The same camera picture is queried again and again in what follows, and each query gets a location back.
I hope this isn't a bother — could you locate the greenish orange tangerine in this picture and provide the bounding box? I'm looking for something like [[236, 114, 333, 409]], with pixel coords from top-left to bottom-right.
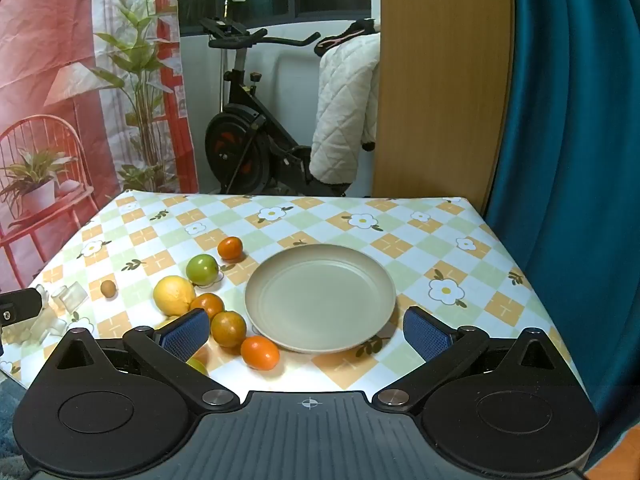
[[210, 311, 247, 349]]

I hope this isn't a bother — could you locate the black exercise bike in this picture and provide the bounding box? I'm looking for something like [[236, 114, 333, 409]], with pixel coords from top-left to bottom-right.
[[200, 16, 373, 198]]

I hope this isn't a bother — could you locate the checked floral tablecloth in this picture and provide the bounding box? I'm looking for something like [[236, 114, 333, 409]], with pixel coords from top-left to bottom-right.
[[0, 190, 588, 401]]

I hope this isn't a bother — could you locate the green apple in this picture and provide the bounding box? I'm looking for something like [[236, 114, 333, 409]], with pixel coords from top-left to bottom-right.
[[186, 254, 221, 288]]

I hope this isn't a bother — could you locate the white quilted jacket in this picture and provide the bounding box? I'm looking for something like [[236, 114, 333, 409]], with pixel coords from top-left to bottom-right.
[[309, 19, 381, 186]]

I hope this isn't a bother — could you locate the teal curtain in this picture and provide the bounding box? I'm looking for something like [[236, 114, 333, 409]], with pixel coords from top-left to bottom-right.
[[482, 0, 640, 456]]

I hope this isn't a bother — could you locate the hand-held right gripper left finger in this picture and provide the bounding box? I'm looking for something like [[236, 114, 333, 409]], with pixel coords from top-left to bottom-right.
[[45, 307, 241, 415]]

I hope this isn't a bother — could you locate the pink clothes hanger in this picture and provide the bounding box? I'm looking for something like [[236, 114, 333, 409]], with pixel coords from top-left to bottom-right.
[[330, 29, 371, 45]]

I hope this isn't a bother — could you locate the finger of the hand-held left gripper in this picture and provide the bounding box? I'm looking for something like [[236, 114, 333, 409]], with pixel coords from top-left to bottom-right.
[[0, 289, 44, 332]]

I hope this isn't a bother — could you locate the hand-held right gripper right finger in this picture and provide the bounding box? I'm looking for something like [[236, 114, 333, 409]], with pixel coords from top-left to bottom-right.
[[372, 306, 576, 413]]

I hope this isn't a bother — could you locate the beige round plate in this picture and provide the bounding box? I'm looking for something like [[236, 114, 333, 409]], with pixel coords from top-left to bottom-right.
[[244, 244, 398, 354]]

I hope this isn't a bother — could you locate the printed backdrop cloth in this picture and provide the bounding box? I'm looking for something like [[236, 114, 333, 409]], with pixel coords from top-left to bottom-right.
[[0, 0, 200, 293]]

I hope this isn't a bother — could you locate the wooden board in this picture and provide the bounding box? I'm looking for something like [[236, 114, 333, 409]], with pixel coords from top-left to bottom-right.
[[372, 0, 516, 216]]

